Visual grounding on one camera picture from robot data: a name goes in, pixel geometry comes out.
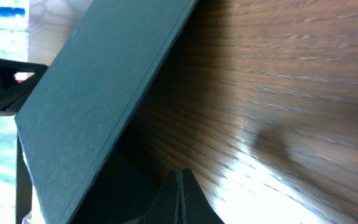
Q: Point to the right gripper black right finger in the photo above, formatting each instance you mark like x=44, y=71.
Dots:
x=195, y=208

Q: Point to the dark green box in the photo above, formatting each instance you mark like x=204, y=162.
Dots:
x=75, y=114

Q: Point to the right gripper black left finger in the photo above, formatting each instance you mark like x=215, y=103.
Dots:
x=165, y=207

